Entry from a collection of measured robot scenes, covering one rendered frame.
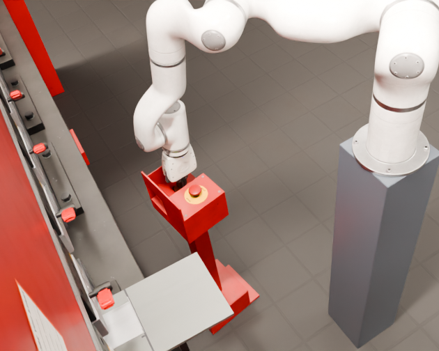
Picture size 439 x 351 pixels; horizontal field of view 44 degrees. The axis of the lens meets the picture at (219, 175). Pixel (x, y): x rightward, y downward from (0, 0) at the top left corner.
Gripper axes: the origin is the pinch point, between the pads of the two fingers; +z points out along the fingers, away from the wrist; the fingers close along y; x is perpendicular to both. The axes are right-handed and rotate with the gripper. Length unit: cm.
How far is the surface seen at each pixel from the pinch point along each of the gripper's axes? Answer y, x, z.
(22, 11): 17, 164, 16
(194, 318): -32, -52, -23
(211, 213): 0.0, -15.1, 1.5
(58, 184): -33.3, 12.9, -13.4
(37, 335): -59, -78, -91
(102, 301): -49, -54, -53
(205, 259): 0.4, -8.2, 34.5
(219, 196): 3.7, -15.1, -3.8
